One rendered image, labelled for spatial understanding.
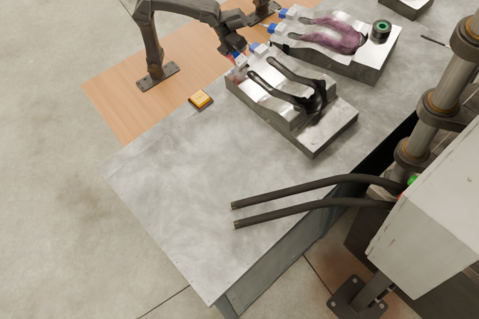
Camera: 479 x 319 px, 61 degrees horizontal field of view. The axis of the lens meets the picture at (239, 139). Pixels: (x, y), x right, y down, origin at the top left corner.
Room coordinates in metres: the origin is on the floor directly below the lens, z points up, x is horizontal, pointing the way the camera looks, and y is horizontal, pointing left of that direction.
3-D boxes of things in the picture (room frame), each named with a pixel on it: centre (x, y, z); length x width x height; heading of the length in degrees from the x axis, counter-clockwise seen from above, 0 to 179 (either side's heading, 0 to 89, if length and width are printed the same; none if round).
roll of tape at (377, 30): (1.20, -0.66, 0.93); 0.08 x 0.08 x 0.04
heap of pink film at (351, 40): (1.25, -0.47, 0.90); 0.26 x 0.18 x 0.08; 52
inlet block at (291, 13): (1.46, -0.29, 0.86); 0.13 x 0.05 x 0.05; 52
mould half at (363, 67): (1.26, -0.47, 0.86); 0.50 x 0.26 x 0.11; 52
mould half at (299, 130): (0.98, -0.23, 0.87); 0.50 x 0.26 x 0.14; 34
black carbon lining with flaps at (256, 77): (1.00, -0.23, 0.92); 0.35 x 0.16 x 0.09; 34
